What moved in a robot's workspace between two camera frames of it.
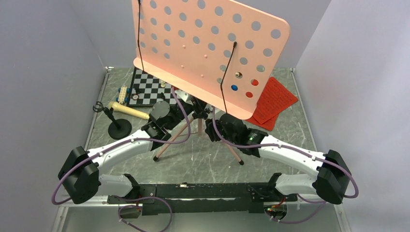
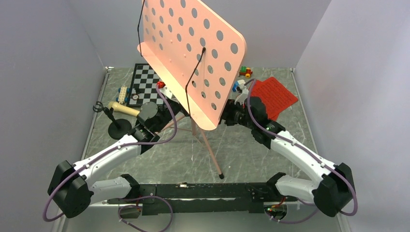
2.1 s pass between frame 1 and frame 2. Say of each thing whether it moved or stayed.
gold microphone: stayed
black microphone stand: stayed
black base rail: stayed
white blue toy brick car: stayed
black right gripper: moved
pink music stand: moved
